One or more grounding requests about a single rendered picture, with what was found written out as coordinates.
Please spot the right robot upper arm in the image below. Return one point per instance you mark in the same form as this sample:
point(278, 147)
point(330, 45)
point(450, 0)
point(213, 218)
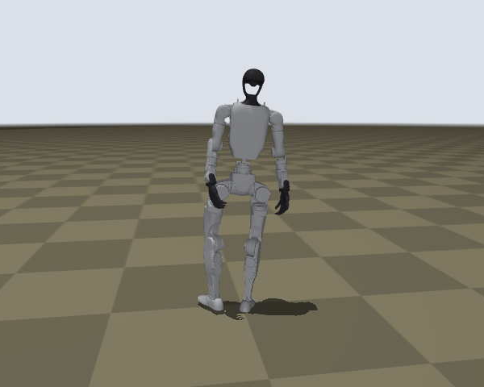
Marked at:
point(276, 119)

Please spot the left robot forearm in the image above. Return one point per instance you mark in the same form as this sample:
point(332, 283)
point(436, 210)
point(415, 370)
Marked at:
point(211, 163)

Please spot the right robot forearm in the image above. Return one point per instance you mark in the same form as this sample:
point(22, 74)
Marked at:
point(281, 170)

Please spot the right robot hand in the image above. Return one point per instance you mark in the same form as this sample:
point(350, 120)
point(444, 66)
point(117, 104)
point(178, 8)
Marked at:
point(284, 199)

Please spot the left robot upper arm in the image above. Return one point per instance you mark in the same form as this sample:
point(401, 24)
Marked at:
point(219, 124)

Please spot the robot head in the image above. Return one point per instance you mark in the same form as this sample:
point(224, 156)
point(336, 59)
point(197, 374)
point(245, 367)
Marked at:
point(253, 77)

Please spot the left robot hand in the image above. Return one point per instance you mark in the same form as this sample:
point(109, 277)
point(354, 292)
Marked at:
point(213, 193)

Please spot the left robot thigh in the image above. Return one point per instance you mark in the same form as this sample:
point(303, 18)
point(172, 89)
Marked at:
point(213, 215)

